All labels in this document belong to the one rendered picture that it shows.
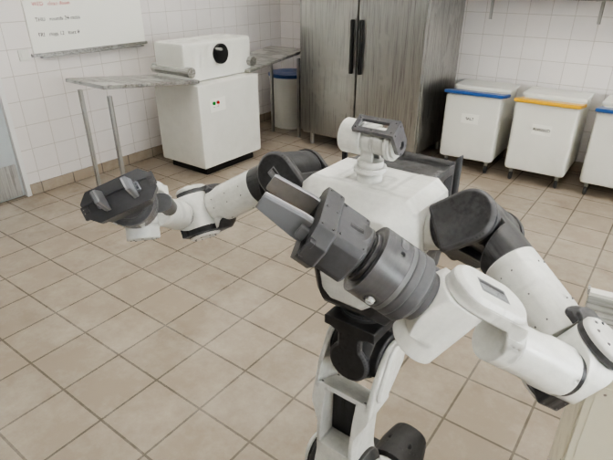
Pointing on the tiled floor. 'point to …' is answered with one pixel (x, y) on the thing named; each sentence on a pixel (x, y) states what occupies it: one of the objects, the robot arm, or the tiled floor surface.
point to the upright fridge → (379, 64)
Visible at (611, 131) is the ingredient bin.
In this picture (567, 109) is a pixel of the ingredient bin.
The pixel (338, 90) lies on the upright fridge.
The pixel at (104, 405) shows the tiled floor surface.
